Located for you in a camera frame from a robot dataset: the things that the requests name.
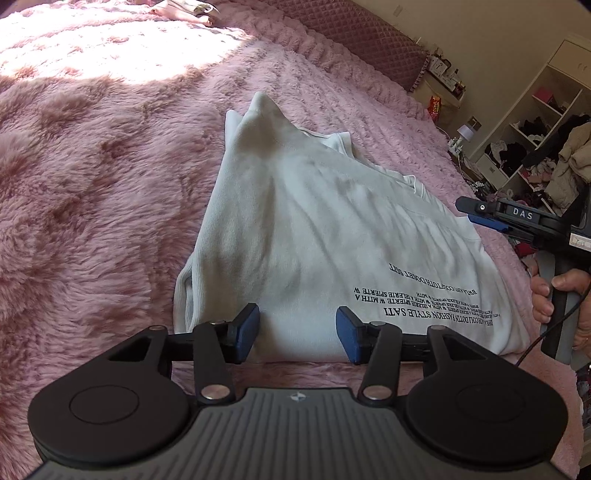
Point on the pink quilted pillow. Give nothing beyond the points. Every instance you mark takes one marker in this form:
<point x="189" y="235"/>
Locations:
<point x="369" y="37"/>

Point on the person's right hand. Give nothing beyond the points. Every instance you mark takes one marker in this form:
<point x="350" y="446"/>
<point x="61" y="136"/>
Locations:
<point x="541" y="300"/>

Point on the white shelving unit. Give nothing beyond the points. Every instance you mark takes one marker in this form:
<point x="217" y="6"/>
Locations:
<point x="554" y="60"/>

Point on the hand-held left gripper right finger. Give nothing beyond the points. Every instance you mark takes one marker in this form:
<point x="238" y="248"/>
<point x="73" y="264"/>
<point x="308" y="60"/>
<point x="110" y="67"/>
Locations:
<point x="351" y="336"/>

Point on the beige hanging jacket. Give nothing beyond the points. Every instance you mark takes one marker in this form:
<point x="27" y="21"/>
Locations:
<point x="570" y="166"/>

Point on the folded pink white clothes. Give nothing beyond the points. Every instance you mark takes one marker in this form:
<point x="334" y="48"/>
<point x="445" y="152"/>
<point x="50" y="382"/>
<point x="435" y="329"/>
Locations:
<point x="189" y="8"/>

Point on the cluttered bedside table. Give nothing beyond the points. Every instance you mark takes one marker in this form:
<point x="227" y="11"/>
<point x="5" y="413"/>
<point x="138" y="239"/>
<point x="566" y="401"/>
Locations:
<point x="445" y="78"/>

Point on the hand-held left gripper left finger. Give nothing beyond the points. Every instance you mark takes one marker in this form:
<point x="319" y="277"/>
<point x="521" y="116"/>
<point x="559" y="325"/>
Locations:
<point x="244" y="332"/>

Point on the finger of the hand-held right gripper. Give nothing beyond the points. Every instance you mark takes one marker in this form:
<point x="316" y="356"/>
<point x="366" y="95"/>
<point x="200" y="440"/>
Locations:
<point x="487" y="221"/>

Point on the pink fluffy blanket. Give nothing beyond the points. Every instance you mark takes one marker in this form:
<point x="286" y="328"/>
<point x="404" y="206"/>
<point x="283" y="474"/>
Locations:
<point x="92" y="184"/>

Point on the pink box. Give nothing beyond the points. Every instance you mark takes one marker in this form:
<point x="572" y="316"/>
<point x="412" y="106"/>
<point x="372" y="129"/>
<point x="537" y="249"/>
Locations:
<point x="544" y="97"/>

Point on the red snack bag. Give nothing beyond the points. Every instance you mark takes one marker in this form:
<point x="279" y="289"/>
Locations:
<point x="434" y="108"/>

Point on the small white table lamp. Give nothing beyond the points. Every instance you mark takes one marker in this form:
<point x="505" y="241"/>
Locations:
<point x="464" y="134"/>

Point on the white printed sweatshirt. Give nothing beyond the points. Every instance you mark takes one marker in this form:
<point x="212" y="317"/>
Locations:
<point x="300" y="230"/>

